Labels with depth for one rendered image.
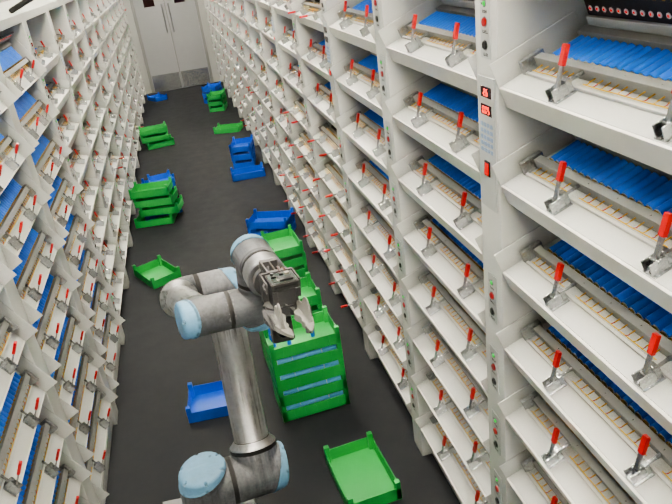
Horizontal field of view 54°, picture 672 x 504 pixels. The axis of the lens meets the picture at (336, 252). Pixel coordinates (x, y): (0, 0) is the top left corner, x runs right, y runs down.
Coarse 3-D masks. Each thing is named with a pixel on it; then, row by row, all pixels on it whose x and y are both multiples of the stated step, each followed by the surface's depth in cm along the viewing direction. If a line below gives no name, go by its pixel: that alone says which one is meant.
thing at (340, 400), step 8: (344, 392) 285; (328, 400) 284; (336, 400) 286; (344, 400) 287; (280, 408) 285; (296, 408) 281; (304, 408) 282; (312, 408) 284; (320, 408) 285; (328, 408) 286; (288, 416) 282; (296, 416) 283; (304, 416) 284
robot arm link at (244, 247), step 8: (240, 240) 149; (248, 240) 148; (256, 240) 147; (264, 240) 150; (232, 248) 150; (240, 248) 146; (248, 248) 144; (256, 248) 143; (264, 248) 144; (232, 256) 150; (240, 256) 145; (248, 256) 142; (240, 264) 144; (240, 272) 144; (240, 280) 148
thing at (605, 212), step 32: (512, 160) 132; (544, 160) 129; (576, 160) 124; (608, 160) 120; (512, 192) 130; (544, 192) 124; (576, 192) 119; (608, 192) 111; (640, 192) 107; (544, 224) 122; (576, 224) 112; (608, 224) 108; (640, 224) 102; (608, 256) 102; (640, 256) 98; (640, 288) 98
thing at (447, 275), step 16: (400, 224) 211; (416, 224) 211; (416, 240) 208; (432, 256) 196; (432, 272) 195; (448, 272) 186; (448, 288) 181; (464, 304) 171; (480, 304) 168; (480, 320) 163
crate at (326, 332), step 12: (324, 312) 288; (300, 324) 289; (324, 324) 289; (264, 336) 277; (300, 336) 282; (324, 336) 271; (336, 336) 273; (276, 348) 267; (288, 348) 268; (300, 348) 270; (312, 348) 272; (276, 360) 269
